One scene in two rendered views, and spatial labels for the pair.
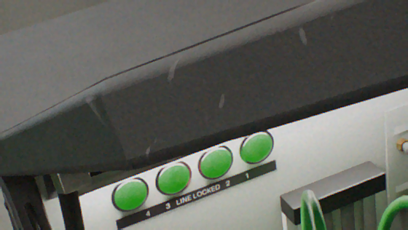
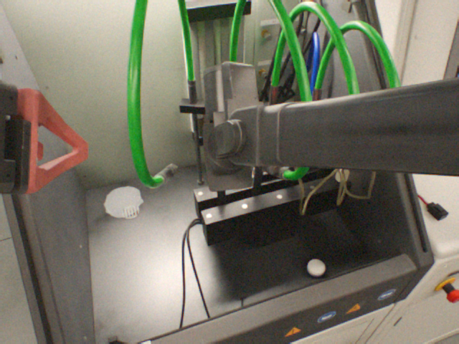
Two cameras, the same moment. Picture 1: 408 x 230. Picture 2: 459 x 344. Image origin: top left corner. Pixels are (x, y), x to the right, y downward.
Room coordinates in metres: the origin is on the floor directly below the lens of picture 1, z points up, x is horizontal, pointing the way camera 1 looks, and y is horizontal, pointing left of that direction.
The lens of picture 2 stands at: (0.30, -0.23, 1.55)
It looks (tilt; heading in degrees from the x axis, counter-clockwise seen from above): 45 degrees down; 358
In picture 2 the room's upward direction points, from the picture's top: straight up
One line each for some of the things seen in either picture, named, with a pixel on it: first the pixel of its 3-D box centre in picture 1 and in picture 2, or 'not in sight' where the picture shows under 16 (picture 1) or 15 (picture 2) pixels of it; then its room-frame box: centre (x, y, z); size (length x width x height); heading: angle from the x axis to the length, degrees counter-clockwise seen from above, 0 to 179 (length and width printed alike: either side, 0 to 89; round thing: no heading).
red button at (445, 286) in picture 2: not in sight; (451, 292); (0.64, -0.74, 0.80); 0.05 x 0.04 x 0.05; 107
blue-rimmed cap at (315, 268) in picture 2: not in sight; (315, 268); (0.69, -0.43, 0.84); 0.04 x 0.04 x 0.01
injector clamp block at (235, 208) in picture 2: not in sight; (270, 207); (0.81, -0.34, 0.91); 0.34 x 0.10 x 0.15; 107
